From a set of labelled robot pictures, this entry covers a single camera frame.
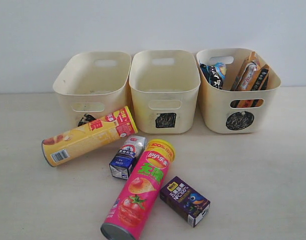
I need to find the cream bin with square mark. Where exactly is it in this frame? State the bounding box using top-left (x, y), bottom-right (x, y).
top-left (129, 50), bottom-right (200, 134)

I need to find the dark blue snack bag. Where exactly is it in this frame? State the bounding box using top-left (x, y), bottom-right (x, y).
top-left (200, 62), bottom-right (226, 90)

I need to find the purple juice carton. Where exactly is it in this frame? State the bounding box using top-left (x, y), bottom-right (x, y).
top-left (160, 176), bottom-right (210, 227)

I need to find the blue white milk carton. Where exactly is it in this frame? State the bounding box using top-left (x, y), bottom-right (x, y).
top-left (109, 135), bottom-right (146, 180)

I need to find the pink chips can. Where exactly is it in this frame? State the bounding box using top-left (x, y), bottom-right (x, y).
top-left (100, 139), bottom-right (175, 240)

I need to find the cream bin with triangle mark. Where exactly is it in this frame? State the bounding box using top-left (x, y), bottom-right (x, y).
top-left (53, 51), bottom-right (132, 128)

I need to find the orange snack bag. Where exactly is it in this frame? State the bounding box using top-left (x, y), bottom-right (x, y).
top-left (229, 51), bottom-right (271, 109)

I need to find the yellow chips can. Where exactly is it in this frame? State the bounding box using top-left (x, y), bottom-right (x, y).
top-left (42, 106), bottom-right (138, 167)

